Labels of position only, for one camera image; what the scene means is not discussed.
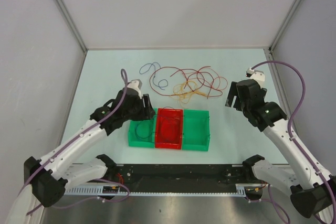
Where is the yellow cable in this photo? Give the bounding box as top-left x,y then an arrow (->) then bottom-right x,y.
172,81 -> 211,106

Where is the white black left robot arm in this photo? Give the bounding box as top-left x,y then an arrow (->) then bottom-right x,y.
24,88 -> 155,207

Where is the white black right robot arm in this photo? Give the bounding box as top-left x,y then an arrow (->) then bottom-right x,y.
225,79 -> 335,218

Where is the red plastic bin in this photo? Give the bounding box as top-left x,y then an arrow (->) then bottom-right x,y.
155,107 -> 183,150

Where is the left green plastic bin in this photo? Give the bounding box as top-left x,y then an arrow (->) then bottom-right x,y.
128,108 -> 157,148

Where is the green plastic bin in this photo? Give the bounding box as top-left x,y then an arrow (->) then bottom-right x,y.
128,108 -> 157,148
182,110 -> 211,152

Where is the right green plastic bin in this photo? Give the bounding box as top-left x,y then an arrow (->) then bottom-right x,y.
182,110 -> 211,152

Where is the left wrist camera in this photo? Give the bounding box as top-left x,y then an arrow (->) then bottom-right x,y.
127,79 -> 142,96

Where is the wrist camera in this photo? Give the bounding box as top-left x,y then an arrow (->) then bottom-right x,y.
127,79 -> 142,96
246,68 -> 266,88

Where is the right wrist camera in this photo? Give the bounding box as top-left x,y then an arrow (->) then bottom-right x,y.
246,68 -> 266,88

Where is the dark red cable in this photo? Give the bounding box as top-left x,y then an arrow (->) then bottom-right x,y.
149,65 -> 229,99

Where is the slotted cable duct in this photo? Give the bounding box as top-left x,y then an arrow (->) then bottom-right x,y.
64,183 -> 266,197

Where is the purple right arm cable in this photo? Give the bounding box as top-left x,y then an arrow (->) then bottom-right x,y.
251,60 -> 336,209

